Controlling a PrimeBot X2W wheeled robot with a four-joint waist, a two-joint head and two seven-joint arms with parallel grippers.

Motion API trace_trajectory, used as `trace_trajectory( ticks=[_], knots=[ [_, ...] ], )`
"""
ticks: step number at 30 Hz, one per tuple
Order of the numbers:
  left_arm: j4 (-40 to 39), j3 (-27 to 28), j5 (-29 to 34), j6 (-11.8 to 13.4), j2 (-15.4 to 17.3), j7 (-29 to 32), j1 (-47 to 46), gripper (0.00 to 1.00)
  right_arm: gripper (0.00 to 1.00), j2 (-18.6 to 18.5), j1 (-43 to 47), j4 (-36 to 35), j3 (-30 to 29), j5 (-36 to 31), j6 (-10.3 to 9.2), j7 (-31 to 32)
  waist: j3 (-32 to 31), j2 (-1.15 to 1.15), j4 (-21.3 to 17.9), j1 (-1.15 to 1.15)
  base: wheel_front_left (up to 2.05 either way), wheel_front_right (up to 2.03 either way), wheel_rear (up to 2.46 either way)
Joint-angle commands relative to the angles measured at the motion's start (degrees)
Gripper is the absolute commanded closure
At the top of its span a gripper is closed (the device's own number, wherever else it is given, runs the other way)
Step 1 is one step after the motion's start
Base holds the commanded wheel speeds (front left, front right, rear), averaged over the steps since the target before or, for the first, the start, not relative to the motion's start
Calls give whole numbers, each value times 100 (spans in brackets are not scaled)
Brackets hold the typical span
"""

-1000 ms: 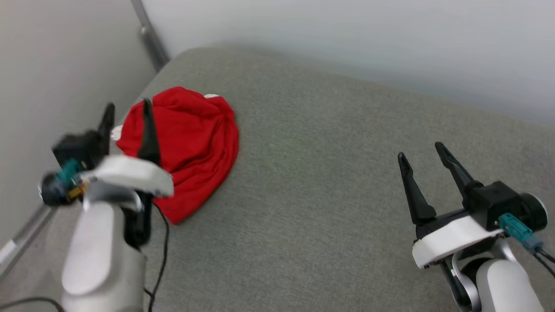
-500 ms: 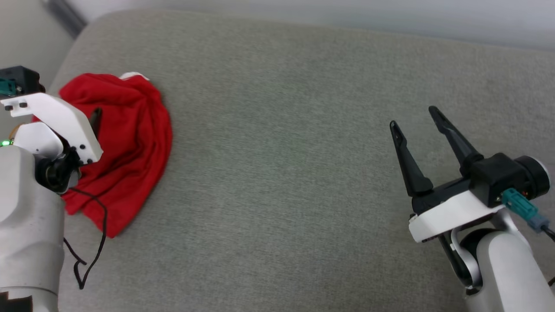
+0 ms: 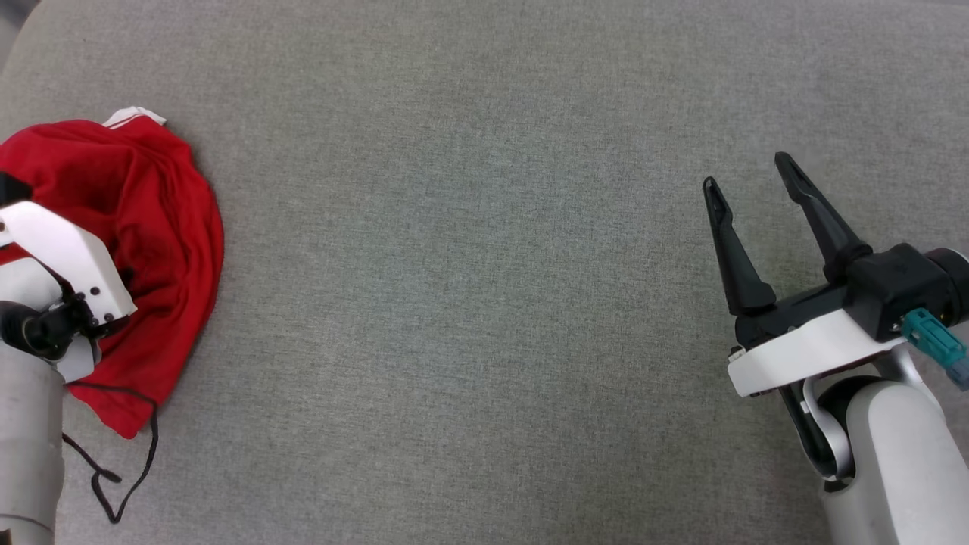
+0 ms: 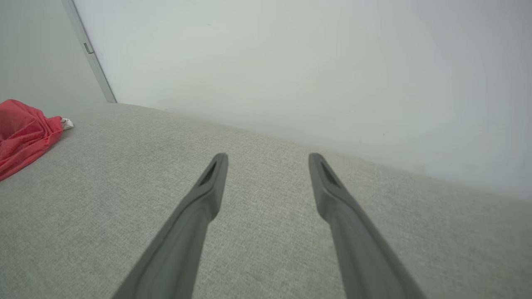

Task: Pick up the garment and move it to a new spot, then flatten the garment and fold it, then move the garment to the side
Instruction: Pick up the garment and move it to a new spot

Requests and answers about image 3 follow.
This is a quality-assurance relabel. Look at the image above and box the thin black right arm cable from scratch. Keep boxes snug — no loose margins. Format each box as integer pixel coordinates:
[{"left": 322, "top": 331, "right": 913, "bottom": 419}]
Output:
[{"left": 780, "top": 382, "right": 826, "bottom": 474}]

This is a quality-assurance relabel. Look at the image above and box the red basketball jersey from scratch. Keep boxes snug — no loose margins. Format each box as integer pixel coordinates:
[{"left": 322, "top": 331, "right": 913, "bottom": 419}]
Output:
[{"left": 0, "top": 107, "right": 226, "bottom": 441}]

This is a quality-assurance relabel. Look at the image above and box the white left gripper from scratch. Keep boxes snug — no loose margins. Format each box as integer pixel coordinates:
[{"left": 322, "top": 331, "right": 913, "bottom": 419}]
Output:
[{"left": 0, "top": 200, "right": 138, "bottom": 329}]

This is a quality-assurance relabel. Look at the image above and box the grey fabric sofa cushion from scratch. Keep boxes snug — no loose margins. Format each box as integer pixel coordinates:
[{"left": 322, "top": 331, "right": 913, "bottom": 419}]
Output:
[{"left": 0, "top": 0, "right": 969, "bottom": 545}]

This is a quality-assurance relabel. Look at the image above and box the teal right camera connector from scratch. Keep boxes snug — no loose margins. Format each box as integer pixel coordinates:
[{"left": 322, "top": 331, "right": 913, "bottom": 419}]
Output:
[{"left": 901, "top": 307, "right": 969, "bottom": 392}]

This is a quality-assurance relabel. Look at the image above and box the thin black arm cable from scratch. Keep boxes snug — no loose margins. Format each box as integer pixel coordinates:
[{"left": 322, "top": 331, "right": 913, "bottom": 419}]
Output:
[
  {"left": 61, "top": 381, "right": 161, "bottom": 525},
  {"left": 780, "top": 382, "right": 826, "bottom": 474}
]

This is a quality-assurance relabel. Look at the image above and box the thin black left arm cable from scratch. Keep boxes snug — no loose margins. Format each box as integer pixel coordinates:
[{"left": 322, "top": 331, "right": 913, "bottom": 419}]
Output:
[{"left": 61, "top": 381, "right": 161, "bottom": 525}]

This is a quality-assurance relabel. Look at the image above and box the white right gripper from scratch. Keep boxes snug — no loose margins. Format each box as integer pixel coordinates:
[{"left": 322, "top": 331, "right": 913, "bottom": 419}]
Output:
[{"left": 702, "top": 151, "right": 909, "bottom": 400}]

